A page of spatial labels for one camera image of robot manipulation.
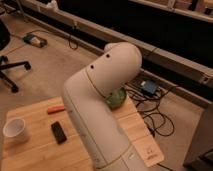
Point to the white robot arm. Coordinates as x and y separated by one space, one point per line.
84 97

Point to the green ceramic bowl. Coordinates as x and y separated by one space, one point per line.
117 98

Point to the blue black power adapter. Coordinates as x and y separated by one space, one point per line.
148 87

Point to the orange marker pen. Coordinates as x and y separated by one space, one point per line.
55 109

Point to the black rectangular block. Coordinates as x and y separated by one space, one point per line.
58 132

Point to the power strip on floor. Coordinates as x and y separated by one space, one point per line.
34 40

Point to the white paper cup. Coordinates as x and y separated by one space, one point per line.
16 130

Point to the black office chair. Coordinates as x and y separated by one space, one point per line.
4 41

